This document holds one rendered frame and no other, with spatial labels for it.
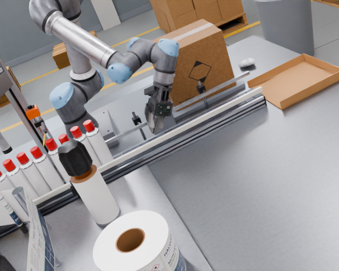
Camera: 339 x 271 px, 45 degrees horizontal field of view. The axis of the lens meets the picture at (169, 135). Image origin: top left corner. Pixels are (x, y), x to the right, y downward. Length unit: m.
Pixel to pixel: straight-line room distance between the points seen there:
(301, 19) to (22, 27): 4.53
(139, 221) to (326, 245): 0.49
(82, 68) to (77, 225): 0.71
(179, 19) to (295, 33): 1.54
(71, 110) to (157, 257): 0.98
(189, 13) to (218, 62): 2.95
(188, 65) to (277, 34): 1.97
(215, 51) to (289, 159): 0.62
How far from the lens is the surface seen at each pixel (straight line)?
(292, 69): 1.94
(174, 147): 1.60
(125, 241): 1.10
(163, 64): 1.47
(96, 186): 1.27
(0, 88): 1.52
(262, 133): 1.57
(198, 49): 1.76
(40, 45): 6.96
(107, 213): 1.33
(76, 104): 1.81
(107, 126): 1.85
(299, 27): 3.66
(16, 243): 1.53
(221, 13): 4.88
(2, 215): 1.54
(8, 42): 6.99
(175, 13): 4.70
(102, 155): 1.57
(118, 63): 1.43
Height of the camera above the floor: 1.73
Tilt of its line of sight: 31 degrees down
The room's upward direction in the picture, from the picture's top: 22 degrees counter-clockwise
